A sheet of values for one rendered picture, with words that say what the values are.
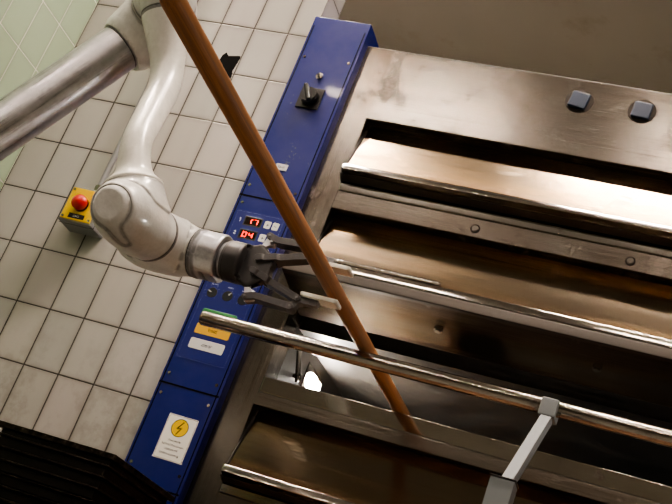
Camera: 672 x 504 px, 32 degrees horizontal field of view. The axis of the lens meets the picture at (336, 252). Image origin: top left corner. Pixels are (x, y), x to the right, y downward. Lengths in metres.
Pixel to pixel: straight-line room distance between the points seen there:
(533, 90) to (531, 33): 4.16
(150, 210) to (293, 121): 1.05
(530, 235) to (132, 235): 1.08
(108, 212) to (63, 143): 1.28
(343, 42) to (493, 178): 0.57
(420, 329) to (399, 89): 0.67
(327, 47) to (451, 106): 0.37
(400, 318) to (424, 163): 0.44
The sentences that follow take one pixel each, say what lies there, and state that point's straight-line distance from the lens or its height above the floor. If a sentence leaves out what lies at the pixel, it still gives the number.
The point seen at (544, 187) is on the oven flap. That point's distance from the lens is 2.81.
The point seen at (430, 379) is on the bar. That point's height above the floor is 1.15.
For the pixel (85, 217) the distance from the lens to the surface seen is 3.01.
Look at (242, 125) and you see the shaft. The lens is 1.61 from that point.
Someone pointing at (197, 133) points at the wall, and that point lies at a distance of 3.11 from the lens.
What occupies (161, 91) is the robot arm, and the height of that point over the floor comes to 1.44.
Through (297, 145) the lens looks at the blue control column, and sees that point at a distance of 2.96.
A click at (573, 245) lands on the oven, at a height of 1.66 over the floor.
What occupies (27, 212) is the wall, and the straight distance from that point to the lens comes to 3.19.
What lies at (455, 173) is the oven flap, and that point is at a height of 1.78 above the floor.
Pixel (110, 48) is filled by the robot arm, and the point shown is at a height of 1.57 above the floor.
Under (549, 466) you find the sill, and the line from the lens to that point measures 2.55.
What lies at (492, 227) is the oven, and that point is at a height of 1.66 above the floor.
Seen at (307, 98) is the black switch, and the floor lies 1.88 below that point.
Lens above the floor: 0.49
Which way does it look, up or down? 21 degrees up
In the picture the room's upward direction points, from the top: 21 degrees clockwise
